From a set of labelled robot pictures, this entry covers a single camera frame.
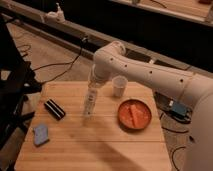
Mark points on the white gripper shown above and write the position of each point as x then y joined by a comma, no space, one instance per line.
97,77

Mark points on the white plastic bottle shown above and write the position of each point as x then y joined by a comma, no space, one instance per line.
90,100

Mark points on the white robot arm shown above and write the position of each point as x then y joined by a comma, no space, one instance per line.
188,88

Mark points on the white spray bottle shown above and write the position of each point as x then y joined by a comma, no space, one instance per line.
58,15

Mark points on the white paper cup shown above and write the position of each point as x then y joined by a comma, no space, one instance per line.
119,85

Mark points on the orange bowl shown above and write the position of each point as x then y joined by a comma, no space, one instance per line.
125,117

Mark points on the orange food piece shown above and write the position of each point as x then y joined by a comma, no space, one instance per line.
136,115

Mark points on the black striped eraser block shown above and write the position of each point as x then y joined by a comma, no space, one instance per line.
54,109

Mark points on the blue power box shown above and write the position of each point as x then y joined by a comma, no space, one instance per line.
178,109

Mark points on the black chair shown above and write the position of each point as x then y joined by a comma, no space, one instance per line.
16,80

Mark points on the blue sponge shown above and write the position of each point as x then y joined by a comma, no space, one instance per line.
40,134

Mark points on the grey metal rail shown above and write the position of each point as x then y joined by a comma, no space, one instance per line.
179,42

